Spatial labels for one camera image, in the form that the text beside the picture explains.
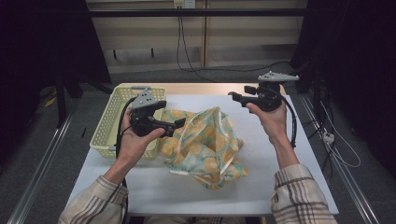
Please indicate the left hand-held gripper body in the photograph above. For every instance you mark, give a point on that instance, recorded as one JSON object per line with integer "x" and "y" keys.
{"x": 143, "y": 119}

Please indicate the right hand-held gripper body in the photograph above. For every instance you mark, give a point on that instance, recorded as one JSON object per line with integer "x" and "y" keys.
{"x": 269, "y": 98}

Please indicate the orange print shopping bag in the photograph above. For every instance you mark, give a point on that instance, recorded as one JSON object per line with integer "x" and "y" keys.
{"x": 205, "y": 140}

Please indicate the yellow plastic basket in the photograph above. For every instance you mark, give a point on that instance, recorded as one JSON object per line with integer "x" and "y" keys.
{"x": 106, "y": 124}

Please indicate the person's right hand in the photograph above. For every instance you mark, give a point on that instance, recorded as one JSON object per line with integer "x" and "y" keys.
{"x": 274, "y": 124}

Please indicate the person's left hand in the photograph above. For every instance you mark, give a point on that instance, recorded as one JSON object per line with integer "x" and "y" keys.
{"x": 134, "y": 146}

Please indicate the wooden table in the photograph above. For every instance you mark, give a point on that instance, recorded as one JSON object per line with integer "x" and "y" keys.
{"x": 202, "y": 88}

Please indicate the black metal stand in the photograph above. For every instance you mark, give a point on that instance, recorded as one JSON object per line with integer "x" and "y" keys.
{"x": 317, "y": 93}
{"x": 60, "y": 102}

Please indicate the white power strip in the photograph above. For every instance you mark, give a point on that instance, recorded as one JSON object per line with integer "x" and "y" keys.
{"x": 328, "y": 137}

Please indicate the black horizontal bar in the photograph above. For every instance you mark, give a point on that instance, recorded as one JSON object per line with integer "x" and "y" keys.
{"x": 218, "y": 12}

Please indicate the white table board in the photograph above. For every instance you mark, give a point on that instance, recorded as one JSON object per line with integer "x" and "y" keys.
{"x": 218, "y": 202}

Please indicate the yellow floor tape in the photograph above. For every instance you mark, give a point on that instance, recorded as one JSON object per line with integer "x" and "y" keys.
{"x": 50, "y": 101}

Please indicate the dark curtain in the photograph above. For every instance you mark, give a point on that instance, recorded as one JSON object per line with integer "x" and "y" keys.
{"x": 358, "y": 62}
{"x": 37, "y": 46}

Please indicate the white wall socket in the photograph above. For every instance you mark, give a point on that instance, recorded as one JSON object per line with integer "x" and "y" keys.
{"x": 184, "y": 3}

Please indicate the aluminium floor rail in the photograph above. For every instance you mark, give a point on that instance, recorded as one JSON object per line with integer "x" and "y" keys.
{"x": 351, "y": 186}
{"x": 40, "y": 168}

